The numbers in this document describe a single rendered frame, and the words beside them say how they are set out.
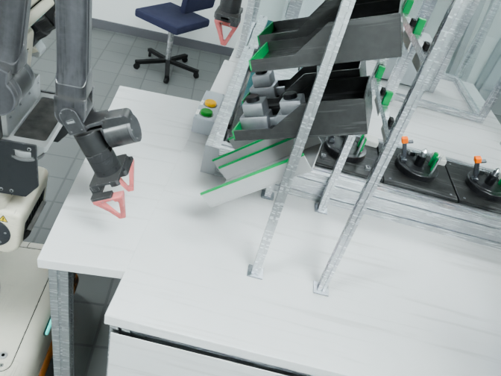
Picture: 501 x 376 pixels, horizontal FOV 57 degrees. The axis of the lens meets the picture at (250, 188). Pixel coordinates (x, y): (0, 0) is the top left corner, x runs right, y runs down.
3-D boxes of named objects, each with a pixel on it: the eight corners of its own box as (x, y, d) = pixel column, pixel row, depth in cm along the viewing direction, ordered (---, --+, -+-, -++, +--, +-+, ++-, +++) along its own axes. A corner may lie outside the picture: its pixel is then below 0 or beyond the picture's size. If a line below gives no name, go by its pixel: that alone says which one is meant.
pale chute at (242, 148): (220, 174, 123) (212, 160, 122) (235, 151, 134) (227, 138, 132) (313, 136, 110) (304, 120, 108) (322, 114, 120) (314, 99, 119)
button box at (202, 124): (191, 131, 153) (193, 115, 149) (203, 104, 170) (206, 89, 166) (211, 136, 153) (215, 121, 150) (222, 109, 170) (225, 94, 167)
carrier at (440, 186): (382, 185, 144) (398, 152, 137) (374, 146, 164) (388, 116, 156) (455, 204, 145) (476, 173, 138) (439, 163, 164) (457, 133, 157)
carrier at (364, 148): (306, 165, 143) (319, 131, 136) (308, 128, 163) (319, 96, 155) (381, 185, 144) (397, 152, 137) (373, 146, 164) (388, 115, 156)
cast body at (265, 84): (251, 100, 116) (245, 72, 112) (256, 93, 119) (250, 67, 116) (283, 97, 113) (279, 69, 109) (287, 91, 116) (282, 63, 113)
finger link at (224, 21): (237, 42, 136) (243, 10, 130) (233, 51, 130) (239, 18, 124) (215, 36, 136) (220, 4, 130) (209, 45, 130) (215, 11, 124)
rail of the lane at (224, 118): (200, 171, 144) (206, 142, 137) (240, 66, 215) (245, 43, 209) (217, 176, 144) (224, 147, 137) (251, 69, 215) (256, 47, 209)
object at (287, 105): (277, 128, 100) (272, 98, 96) (282, 120, 103) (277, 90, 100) (316, 126, 97) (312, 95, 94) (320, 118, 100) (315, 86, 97)
